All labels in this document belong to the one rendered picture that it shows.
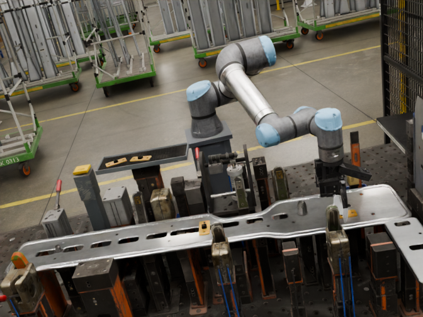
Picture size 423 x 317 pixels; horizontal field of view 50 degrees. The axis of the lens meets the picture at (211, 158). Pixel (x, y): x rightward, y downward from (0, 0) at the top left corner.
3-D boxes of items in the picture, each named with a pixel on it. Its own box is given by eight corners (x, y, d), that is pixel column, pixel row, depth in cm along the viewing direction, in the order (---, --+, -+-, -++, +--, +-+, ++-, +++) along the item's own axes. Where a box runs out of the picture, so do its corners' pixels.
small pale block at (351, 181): (354, 256, 175) (348, 173, 160) (352, 251, 178) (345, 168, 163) (364, 255, 174) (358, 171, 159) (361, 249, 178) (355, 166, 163)
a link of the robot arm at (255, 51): (205, 87, 214) (235, 37, 162) (233, 79, 218) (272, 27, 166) (214, 111, 213) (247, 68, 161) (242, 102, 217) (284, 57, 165)
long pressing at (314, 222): (-2, 282, 153) (-4, 278, 153) (24, 243, 174) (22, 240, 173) (415, 219, 141) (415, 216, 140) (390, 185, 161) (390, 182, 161)
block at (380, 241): (374, 326, 143) (369, 254, 132) (363, 301, 153) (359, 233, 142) (405, 322, 142) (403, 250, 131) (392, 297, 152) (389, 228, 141)
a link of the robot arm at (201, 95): (187, 112, 213) (180, 85, 207) (213, 104, 216) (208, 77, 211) (195, 119, 202) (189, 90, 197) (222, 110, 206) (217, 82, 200)
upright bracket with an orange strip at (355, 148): (358, 249, 178) (350, 133, 158) (357, 246, 179) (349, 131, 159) (366, 248, 178) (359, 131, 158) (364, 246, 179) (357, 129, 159)
